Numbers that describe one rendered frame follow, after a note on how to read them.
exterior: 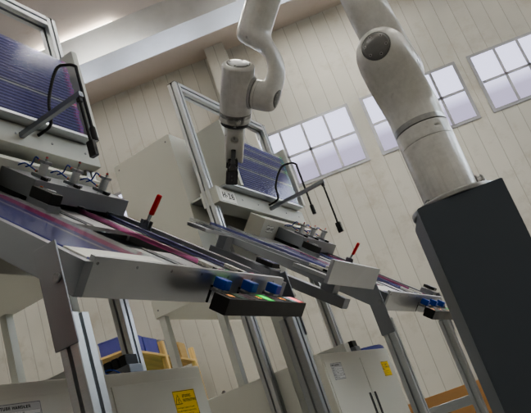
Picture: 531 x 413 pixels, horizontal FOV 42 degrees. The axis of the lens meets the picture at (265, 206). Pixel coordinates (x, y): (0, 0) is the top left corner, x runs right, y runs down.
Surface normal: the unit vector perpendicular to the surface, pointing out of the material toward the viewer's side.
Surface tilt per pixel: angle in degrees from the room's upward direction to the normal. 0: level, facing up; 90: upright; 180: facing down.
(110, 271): 133
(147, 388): 90
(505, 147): 90
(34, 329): 90
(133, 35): 90
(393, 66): 127
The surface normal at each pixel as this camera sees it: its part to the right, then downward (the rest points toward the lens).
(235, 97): -0.22, 0.51
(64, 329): -0.49, -0.15
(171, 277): 0.81, 0.29
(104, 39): -0.18, -0.29
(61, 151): 0.81, -0.43
